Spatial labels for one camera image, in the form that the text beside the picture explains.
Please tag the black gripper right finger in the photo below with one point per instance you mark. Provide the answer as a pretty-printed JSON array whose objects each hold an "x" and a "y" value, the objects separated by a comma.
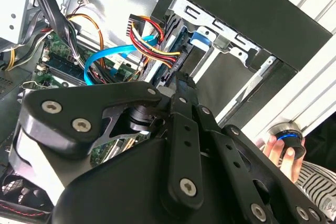
[{"x": 236, "y": 155}]

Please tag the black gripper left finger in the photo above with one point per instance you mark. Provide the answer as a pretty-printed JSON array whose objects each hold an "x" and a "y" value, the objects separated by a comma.
[{"x": 78, "y": 100}]

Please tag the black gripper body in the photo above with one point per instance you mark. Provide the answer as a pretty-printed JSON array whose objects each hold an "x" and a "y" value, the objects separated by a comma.
[{"x": 118, "y": 195}]

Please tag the hard disk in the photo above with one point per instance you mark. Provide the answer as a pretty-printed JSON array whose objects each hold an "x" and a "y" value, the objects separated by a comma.
[{"x": 182, "y": 43}]

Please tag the person's bare hand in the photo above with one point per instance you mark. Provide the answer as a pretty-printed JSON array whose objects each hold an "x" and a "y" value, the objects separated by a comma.
[{"x": 287, "y": 166}]

